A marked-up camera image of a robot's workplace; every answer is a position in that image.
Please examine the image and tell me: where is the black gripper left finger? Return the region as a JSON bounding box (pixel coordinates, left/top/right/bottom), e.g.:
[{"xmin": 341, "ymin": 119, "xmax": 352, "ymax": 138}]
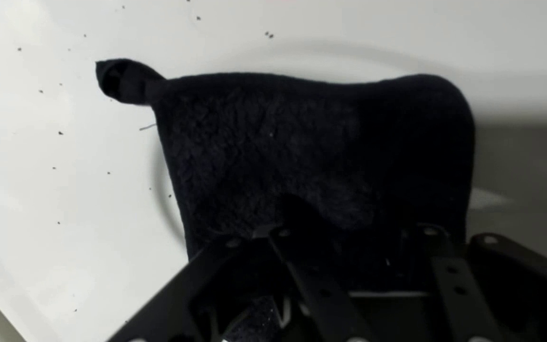
[{"xmin": 107, "ymin": 191, "xmax": 379, "ymax": 342}]

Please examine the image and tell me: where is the white washing machine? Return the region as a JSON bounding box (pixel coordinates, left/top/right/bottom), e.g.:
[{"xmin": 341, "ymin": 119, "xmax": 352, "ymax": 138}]
[{"xmin": 0, "ymin": 0, "xmax": 547, "ymax": 342}]

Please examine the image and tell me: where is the black terry cloth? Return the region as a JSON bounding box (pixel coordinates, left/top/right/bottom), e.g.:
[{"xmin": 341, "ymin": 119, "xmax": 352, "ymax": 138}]
[{"xmin": 94, "ymin": 56, "xmax": 477, "ymax": 300}]

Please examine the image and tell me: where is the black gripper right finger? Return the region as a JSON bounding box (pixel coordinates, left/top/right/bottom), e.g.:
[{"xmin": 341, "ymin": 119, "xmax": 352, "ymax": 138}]
[{"xmin": 403, "ymin": 222, "xmax": 547, "ymax": 342}]

